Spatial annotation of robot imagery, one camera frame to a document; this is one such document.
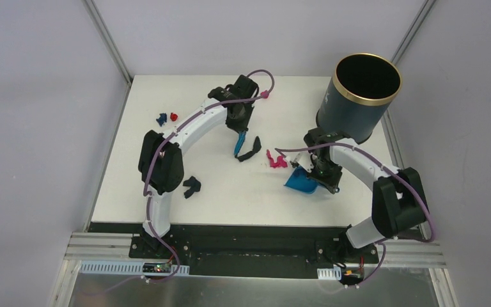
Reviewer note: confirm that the small pink paper scrap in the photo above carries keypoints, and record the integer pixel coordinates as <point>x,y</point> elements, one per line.
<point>264,94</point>

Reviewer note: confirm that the dark bin with gold rim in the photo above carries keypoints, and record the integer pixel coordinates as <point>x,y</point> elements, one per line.
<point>361,89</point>

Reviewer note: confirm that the left white slotted cable duct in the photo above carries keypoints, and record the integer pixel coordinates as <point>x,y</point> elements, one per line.
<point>132,268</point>

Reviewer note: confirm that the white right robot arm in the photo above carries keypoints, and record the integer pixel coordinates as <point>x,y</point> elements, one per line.
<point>398,200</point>

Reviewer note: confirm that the black mounting base plate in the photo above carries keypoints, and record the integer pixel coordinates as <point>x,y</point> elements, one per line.
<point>241,251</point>

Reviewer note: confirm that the white slotted cable duct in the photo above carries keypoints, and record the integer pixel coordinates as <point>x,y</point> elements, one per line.
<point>332,273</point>
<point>132,268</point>

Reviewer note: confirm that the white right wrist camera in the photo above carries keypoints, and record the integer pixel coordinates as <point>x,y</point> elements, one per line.
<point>303,159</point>

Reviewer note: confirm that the blue hand brush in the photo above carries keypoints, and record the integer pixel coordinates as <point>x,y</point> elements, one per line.
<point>239,143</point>

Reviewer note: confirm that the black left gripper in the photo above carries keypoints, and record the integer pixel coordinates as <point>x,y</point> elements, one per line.
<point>237,125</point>

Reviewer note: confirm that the dark blue scrap top left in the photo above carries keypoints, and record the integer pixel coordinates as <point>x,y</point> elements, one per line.
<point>162,119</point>

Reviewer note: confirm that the large pink paper scrap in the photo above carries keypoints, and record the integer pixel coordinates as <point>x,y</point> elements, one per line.
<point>278,162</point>

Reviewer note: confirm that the right white slotted cable duct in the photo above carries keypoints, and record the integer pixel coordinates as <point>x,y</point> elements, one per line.
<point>332,273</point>

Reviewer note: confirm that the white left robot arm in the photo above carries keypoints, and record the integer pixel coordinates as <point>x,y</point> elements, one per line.
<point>161,159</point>

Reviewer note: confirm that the blue plastic dustpan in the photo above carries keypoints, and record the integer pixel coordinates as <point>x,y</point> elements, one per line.
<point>299,181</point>

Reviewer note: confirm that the long black paper scrap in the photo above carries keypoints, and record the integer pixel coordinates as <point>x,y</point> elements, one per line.
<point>255,149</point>

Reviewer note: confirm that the red paper scrap near brush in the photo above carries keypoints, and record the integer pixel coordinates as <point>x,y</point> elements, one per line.
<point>173,117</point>

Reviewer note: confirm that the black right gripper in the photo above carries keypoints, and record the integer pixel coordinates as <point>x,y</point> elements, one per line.
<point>332,182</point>

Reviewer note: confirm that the large black paper scrap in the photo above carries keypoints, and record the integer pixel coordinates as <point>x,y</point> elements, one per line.
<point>193,186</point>

